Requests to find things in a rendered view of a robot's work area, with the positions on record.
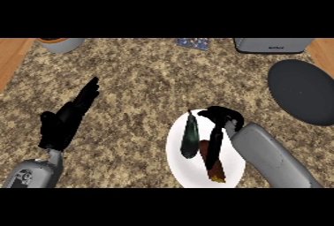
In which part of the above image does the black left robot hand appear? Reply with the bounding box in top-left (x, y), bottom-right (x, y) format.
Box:
top-left (39, 76), bottom-right (102, 152)

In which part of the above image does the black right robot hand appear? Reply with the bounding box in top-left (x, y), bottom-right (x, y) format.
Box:
top-left (195, 105), bottom-right (246, 171)

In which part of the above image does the white plate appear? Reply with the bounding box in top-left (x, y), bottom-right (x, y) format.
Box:
top-left (166, 109), bottom-right (249, 189)

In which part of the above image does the brown sweet potato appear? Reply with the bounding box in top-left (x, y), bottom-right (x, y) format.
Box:
top-left (198, 139), bottom-right (228, 184)

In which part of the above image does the dark green eggplant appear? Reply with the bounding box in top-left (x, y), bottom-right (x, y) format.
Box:
top-left (179, 109), bottom-right (201, 160)

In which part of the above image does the grey pot with orange rim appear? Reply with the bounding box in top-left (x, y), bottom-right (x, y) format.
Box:
top-left (36, 37), bottom-right (86, 55)

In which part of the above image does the blue patterned box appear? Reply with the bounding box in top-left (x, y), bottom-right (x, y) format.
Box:
top-left (175, 37), bottom-right (212, 51)

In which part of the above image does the grey appliance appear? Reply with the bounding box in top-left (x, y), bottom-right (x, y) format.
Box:
top-left (232, 37), bottom-right (317, 55)

